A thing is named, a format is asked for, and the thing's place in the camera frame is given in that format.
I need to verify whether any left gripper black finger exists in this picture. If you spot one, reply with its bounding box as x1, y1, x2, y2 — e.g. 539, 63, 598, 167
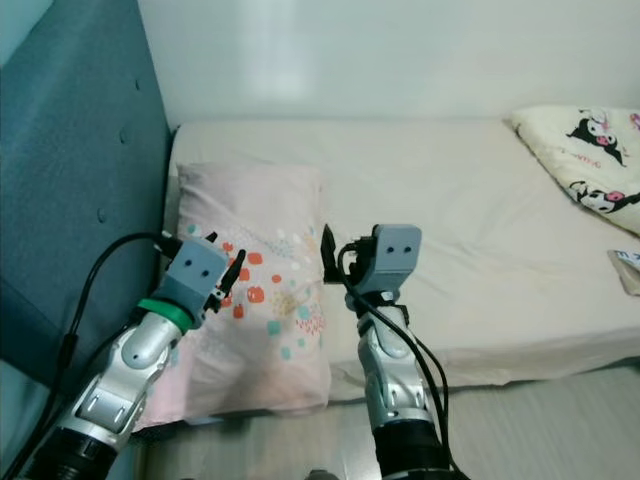
220, 250, 248, 299

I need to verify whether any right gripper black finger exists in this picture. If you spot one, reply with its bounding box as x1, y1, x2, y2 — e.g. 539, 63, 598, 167
321, 224, 345, 281

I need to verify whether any pink dotted pillow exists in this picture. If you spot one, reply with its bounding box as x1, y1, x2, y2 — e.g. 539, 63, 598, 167
135, 162, 333, 433

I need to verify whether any cream cartoon print blanket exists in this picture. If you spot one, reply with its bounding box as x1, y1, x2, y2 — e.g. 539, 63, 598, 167
508, 105, 640, 236

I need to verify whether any white book blue lettering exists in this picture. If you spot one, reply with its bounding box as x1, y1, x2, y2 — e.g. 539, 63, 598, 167
607, 250, 640, 297

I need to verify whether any mattress with cream sheet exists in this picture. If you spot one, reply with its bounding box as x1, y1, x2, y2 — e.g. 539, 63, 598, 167
165, 118, 640, 401

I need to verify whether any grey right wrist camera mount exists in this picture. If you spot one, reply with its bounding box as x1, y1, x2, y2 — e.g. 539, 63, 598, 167
370, 224, 423, 296

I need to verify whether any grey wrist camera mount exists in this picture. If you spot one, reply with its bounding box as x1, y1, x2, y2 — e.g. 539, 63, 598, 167
370, 224, 423, 296
165, 236, 229, 316

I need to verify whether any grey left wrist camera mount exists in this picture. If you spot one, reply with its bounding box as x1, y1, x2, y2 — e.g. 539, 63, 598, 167
165, 236, 229, 316

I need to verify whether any blue-grey upholstered bed frame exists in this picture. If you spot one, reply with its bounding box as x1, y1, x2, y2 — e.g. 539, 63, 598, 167
0, 0, 176, 446

